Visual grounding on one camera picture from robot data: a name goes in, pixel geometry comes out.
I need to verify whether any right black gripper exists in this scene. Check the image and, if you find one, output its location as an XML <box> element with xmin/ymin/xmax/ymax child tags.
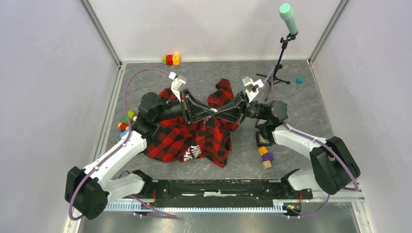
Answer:
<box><xmin>215</xmin><ymin>91</ymin><xmax>267</xmax><ymax>125</ymax></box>

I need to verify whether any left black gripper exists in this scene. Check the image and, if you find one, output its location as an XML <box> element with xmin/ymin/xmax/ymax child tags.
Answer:
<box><xmin>154</xmin><ymin>89</ymin><xmax>215</xmax><ymax>124</ymax></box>

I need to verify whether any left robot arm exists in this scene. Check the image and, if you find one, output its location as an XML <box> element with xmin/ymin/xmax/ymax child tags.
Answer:
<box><xmin>65</xmin><ymin>89</ymin><xmax>217</xmax><ymax>220</ymax></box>

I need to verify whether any mint green microphone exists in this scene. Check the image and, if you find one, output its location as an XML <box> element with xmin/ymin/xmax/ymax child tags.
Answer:
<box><xmin>279</xmin><ymin>3</ymin><xmax>298</xmax><ymax>35</ymax></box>

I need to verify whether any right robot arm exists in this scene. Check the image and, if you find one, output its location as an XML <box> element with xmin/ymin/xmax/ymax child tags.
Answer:
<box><xmin>214</xmin><ymin>93</ymin><xmax>360</xmax><ymax>198</ymax></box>

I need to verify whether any green toy brick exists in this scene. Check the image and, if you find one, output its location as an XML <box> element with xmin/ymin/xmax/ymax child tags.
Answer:
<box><xmin>122</xmin><ymin>111</ymin><xmax>137</xmax><ymax>124</ymax></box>

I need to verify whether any white blue toy brick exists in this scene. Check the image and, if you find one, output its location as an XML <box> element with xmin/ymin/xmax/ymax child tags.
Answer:
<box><xmin>119</xmin><ymin>130</ymin><xmax>129</xmax><ymax>138</ymax></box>

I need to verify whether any black square frame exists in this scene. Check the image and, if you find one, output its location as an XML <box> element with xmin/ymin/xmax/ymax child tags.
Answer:
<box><xmin>255</xmin><ymin>131</ymin><xmax>273</xmax><ymax>147</ymax></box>

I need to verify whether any orange red toy brick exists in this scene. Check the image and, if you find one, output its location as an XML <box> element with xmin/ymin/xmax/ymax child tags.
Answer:
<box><xmin>118</xmin><ymin>122</ymin><xmax>129</xmax><ymax>132</ymax></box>

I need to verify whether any gold brooch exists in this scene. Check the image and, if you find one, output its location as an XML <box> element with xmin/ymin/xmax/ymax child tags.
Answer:
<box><xmin>259</xmin><ymin>135</ymin><xmax>270</xmax><ymax>144</ymax></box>

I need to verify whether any black tripod mic stand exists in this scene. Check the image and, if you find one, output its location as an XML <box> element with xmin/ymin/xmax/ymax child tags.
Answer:
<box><xmin>256</xmin><ymin>33</ymin><xmax>297</xmax><ymax>101</ymax></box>

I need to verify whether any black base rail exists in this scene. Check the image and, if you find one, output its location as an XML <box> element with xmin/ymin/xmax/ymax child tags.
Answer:
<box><xmin>137</xmin><ymin>179</ymin><xmax>313</xmax><ymax>208</ymax></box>

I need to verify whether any yellow toy brick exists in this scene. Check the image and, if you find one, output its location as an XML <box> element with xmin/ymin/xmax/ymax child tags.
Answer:
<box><xmin>258</xmin><ymin>146</ymin><xmax>268</xmax><ymax>156</ymax></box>

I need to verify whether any wooden cube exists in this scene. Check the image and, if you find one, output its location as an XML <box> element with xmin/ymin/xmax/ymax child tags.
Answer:
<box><xmin>262</xmin><ymin>160</ymin><xmax>272</xmax><ymax>169</ymax></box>

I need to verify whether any teal small cube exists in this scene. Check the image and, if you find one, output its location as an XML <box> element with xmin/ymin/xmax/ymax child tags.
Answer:
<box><xmin>296</xmin><ymin>77</ymin><xmax>303</xmax><ymax>84</ymax></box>

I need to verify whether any purple toy brick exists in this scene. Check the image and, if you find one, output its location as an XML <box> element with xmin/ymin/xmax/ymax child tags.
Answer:
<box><xmin>261</xmin><ymin>152</ymin><xmax>274</xmax><ymax>162</ymax></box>

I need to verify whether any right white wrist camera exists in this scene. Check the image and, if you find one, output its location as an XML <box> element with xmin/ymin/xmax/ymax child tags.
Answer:
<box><xmin>242</xmin><ymin>77</ymin><xmax>264</xmax><ymax>103</ymax></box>

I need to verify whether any red cylinder block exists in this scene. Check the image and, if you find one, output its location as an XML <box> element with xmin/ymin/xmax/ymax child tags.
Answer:
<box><xmin>166</xmin><ymin>54</ymin><xmax>173</xmax><ymax>66</ymax></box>

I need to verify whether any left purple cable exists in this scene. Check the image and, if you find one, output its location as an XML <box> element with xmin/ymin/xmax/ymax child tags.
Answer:
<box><xmin>68</xmin><ymin>67</ymin><xmax>178</xmax><ymax>221</ymax></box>

